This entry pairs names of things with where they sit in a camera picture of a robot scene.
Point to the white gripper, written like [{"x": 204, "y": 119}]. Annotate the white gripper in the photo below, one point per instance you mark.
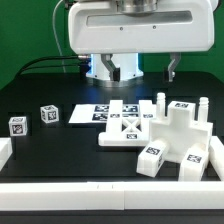
[{"x": 98, "y": 27}]

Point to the white chair back frame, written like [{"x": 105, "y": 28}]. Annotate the white chair back frame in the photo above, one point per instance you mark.
[{"x": 127, "y": 124}]

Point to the white chair seat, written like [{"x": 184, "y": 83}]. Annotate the white chair seat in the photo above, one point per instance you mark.
[{"x": 181, "y": 125}]

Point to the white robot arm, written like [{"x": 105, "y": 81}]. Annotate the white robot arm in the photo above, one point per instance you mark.
[{"x": 126, "y": 62}]

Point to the white tag base sheet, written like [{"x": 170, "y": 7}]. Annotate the white tag base sheet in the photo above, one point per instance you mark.
[{"x": 97, "y": 113}]

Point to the white right wall block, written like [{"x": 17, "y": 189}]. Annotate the white right wall block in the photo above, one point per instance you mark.
[{"x": 216, "y": 156}]

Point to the white wall block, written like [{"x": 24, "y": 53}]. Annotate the white wall block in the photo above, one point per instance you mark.
[
  {"x": 216, "y": 156},
  {"x": 5, "y": 151}
]

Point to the white left wall block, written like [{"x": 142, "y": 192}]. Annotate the white left wall block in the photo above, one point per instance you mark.
[{"x": 5, "y": 151}]

